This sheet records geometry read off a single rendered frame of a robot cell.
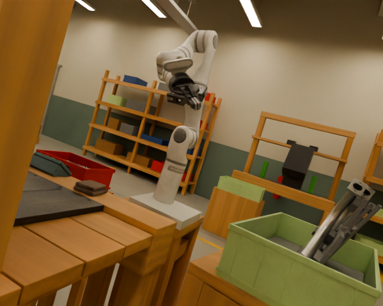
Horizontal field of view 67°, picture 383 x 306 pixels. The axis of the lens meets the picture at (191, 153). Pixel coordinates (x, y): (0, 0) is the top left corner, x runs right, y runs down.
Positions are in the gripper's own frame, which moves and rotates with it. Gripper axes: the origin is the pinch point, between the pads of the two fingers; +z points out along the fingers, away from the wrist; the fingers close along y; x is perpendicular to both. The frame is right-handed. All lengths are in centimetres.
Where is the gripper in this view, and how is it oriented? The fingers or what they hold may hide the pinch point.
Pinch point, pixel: (195, 104)
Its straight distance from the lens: 80.2
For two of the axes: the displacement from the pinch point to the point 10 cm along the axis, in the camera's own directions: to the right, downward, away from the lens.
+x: -0.5, -8.0, -6.0
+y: -9.5, 2.3, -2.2
